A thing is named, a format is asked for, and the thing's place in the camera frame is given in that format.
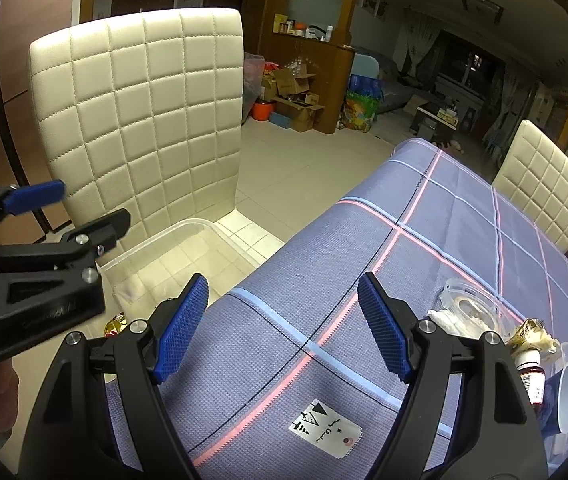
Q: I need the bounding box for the cream quilted dining chair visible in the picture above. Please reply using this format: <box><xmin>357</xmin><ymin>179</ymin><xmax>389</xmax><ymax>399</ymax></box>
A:
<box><xmin>29</xmin><ymin>7</ymin><xmax>245</xmax><ymax>311</ymax></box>
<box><xmin>491</xmin><ymin>120</ymin><xmax>568</xmax><ymax>261</ymax></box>

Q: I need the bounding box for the light blue chair back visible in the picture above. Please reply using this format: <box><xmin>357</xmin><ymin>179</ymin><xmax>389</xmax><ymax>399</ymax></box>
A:
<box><xmin>351</xmin><ymin>55</ymin><xmax>381</xmax><ymax>81</ymax></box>

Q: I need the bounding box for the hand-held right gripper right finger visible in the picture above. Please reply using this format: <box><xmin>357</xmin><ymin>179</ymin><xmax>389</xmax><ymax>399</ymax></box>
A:
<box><xmin>357</xmin><ymin>271</ymin><xmax>549</xmax><ymax>480</ymax></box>

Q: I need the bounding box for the clear plastic storage bin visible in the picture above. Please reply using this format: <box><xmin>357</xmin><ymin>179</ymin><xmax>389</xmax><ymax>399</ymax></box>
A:
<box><xmin>98</xmin><ymin>217</ymin><xmax>285</xmax><ymax>346</ymax></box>

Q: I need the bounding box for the pink translucent plastic bag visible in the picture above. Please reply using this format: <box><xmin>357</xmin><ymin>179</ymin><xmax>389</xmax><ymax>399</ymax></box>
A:
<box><xmin>244</xmin><ymin>52</ymin><xmax>267</xmax><ymax>111</ymax></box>

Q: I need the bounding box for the blue plaid tablecloth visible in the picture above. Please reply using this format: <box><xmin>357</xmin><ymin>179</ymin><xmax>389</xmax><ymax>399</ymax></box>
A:
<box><xmin>106</xmin><ymin>137</ymin><xmax>568</xmax><ymax>480</ymax></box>

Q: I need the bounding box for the large cardboard box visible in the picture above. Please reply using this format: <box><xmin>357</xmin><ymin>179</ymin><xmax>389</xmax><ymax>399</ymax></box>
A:
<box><xmin>271</xmin><ymin>92</ymin><xmax>325</xmax><ymax>133</ymax></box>

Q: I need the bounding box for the grey sofa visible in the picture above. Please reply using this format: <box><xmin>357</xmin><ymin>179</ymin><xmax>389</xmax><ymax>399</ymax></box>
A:
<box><xmin>379</xmin><ymin>55</ymin><xmax>439</xmax><ymax>111</ymax></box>

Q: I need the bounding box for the clear plastic round lid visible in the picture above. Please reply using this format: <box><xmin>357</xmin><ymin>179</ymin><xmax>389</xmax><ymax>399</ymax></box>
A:
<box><xmin>441</xmin><ymin>280</ymin><xmax>504</xmax><ymax>336</ymax></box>

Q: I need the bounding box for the patterned curtain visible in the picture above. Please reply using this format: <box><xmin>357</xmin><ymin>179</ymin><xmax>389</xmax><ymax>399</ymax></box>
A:
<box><xmin>406</xmin><ymin>15</ymin><xmax>439</xmax><ymax>78</ymax></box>
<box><xmin>484</xmin><ymin>67</ymin><xmax>517</xmax><ymax>146</ymax></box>

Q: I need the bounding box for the ceiling lamp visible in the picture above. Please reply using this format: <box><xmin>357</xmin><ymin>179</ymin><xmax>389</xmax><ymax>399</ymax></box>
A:
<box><xmin>458</xmin><ymin>0</ymin><xmax>504</xmax><ymax>23</ymax></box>

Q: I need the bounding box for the row of small containers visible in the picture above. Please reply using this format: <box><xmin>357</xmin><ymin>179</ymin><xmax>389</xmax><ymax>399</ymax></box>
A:
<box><xmin>274</xmin><ymin>14</ymin><xmax>335</xmax><ymax>43</ymax></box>

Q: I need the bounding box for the colourful shopping bag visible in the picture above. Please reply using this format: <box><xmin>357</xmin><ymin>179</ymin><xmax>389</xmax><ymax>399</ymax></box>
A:
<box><xmin>341</xmin><ymin>75</ymin><xmax>382</xmax><ymax>133</ymax></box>

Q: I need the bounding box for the red patterned wrapper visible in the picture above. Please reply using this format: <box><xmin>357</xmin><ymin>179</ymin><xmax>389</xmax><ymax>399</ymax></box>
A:
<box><xmin>104</xmin><ymin>312</ymin><xmax>128</xmax><ymax>339</ymax></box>

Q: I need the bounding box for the open cardboard box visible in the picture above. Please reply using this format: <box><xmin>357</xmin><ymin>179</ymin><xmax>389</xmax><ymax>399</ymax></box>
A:
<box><xmin>274</xmin><ymin>67</ymin><xmax>317</xmax><ymax>98</ymax></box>

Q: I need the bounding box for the wooden partition counter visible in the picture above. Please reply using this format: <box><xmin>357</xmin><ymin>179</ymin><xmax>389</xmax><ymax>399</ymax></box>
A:
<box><xmin>259</xmin><ymin>35</ymin><xmax>355</xmax><ymax>136</ymax></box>

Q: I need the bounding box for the dark coffee table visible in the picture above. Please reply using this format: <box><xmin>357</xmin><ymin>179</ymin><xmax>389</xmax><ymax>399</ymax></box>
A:
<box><xmin>409</xmin><ymin>101</ymin><xmax>464</xmax><ymax>133</ymax></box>

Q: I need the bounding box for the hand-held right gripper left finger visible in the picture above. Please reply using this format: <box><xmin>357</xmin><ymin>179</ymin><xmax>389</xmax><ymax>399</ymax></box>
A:
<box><xmin>16</xmin><ymin>272</ymin><xmax>209</xmax><ymax>480</ymax></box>

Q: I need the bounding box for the brown medicine bottle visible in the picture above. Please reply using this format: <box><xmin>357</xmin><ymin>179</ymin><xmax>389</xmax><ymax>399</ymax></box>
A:
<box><xmin>511</xmin><ymin>347</ymin><xmax>548</xmax><ymax>413</ymax></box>

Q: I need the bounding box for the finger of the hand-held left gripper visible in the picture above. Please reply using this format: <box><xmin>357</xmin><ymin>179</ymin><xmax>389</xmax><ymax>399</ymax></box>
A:
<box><xmin>0</xmin><ymin>208</ymin><xmax>132</xmax><ymax>267</ymax></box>
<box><xmin>0</xmin><ymin>180</ymin><xmax>66</xmax><ymax>246</ymax></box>

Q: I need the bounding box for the gold snack wrapper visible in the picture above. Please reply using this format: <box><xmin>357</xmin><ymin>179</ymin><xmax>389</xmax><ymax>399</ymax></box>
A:
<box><xmin>506</xmin><ymin>317</ymin><xmax>559</xmax><ymax>361</ymax></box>

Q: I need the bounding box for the dark window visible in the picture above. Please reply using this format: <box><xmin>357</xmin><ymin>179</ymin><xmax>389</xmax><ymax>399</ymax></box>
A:
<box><xmin>438</xmin><ymin>30</ymin><xmax>507</xmax><ymax>91</ymax></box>

